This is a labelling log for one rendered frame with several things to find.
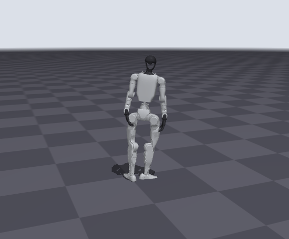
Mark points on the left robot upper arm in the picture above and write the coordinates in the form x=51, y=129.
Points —
x=132, y=85

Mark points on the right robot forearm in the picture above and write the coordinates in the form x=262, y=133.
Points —
x=163, y=108

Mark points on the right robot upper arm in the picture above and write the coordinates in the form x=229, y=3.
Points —
x=161, y=81

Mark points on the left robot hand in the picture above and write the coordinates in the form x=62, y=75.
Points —
x=127, y=117

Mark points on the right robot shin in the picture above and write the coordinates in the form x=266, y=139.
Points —
x=148, y=156

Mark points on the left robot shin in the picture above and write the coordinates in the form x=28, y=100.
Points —
x=132, y=156

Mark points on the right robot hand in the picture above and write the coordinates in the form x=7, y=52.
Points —
x=163, y=123

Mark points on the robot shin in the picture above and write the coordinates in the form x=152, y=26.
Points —
x=132, y=156
x=148, y=156

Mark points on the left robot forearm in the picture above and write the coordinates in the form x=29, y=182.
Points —
x=128, y=102

